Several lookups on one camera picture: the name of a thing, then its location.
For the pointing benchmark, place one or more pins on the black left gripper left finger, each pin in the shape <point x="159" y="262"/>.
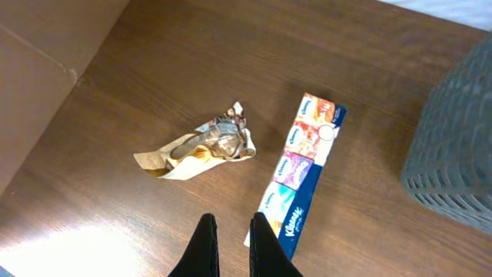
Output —
<point x="201" y="257"/>

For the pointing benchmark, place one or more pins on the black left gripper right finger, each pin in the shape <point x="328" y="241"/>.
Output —
<point x="266" y="256"/>

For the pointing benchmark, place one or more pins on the blue Kleenex tissue multipack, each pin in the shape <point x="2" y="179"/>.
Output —
<point x="287" y="199"/>

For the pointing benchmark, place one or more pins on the crumpled brown snack bag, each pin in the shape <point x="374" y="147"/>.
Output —
<point x="223" y="139"/>

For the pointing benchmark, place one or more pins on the grey plastic lattice basket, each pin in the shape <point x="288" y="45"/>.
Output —
<point x="448" y="166"/>

